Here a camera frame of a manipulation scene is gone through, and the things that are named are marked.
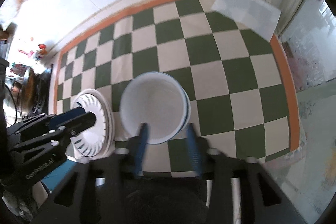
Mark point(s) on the white bowl pink blue pattern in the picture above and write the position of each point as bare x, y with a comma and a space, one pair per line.
160, 101

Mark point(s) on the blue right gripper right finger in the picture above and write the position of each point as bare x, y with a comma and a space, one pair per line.
193, 149

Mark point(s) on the black wok on stove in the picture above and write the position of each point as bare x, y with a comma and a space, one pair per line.
31, 94

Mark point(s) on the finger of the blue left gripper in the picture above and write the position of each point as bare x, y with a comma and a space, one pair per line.
65, 116
75, 126

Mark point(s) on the green white checkered mat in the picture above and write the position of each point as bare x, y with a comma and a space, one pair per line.
240, 86

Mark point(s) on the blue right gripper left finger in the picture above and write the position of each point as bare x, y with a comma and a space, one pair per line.
140, 148

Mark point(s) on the white plate striped rim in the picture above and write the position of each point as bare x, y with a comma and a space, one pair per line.
97, 140

